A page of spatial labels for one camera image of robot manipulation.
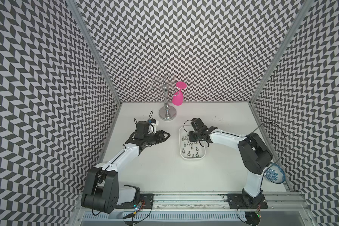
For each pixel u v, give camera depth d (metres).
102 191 0.41
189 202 0.74
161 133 0.76
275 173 0.81
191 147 0.93
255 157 0.50
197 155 0.89
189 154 0.89
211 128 0.72
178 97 0.99
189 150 0.91
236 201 0.74
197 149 0.91
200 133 0.73
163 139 0.75
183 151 0.91
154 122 0.80
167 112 1.11
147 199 0.73
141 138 0.67
